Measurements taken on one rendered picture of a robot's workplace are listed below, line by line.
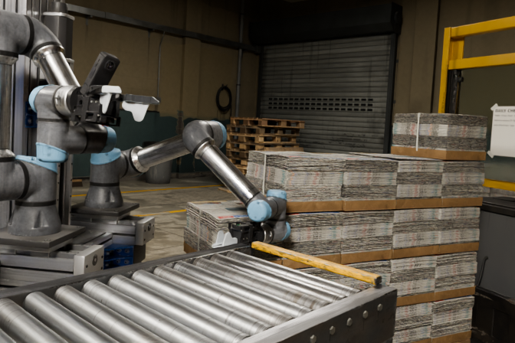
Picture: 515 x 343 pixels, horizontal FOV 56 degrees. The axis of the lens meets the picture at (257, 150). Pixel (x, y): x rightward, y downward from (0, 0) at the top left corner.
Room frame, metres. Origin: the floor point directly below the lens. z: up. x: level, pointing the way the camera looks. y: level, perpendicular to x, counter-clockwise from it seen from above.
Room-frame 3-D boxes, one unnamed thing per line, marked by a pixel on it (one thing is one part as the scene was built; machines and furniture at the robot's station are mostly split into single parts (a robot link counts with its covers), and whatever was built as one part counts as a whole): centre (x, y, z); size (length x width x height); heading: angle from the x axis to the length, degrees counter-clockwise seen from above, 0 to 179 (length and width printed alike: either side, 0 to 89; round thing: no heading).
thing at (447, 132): (2.55, -0.94, 0.65); 0.39 x 0.30 x 1.29; 27
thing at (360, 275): (1.35, -0.17, 0.81); 0.43 x 0.03 x 0.02; 47
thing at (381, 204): (2.28, -0.43, 0.86); 0.38 x 0.29 x 0.04; 27
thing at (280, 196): (1.79, -0.08, 0.89); 0.11 x 0.08 x 0.11; 156
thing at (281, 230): (1.80, -0.08, 0.79); 0.11 x 0.08 x 0.09; 137
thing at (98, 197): (1.97, 0.62, 0.87); 0.15 x 0.15 x 0.10
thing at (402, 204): (2.42, -0.68, 0.86); 0.38 x 0.29 x 0.04; 27
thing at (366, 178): (2.28, -0.43, 0.95); 0.38 x 0.29 x 0.23; 27
